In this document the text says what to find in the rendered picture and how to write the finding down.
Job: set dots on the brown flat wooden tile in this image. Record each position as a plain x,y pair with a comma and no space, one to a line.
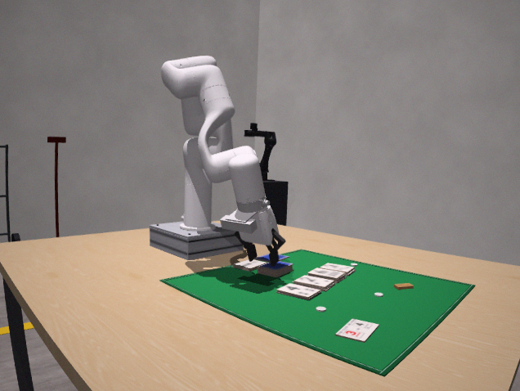
403,286

